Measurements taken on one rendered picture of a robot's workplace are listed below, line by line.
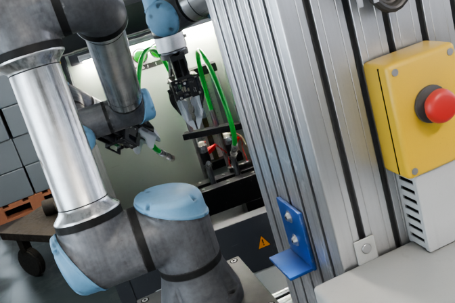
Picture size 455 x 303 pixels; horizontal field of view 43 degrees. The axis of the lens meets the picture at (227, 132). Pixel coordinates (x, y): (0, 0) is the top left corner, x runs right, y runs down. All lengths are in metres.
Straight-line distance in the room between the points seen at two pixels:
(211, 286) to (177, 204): 0.16
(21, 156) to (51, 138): 4.27
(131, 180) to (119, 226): 1.07
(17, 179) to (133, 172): 3.29
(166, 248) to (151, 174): 1.08
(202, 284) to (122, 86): 0.43
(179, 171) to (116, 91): 0.90
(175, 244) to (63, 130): 0.26
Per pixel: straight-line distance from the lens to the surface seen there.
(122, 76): 1.16
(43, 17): 0.97
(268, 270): 1.65
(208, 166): 1.75
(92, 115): 1.31
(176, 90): 1.45
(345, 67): 0.66
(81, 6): 0.98
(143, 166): 2.04
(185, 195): 0.99
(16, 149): 5.23
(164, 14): 1.25
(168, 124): 2.01
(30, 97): 0.98
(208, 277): 1.03
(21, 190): 5.31
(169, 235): 0.98
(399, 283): 0.69
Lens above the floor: 1.62
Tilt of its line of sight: 17 degrees down
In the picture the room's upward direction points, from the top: 17 degrees counter-clockwise
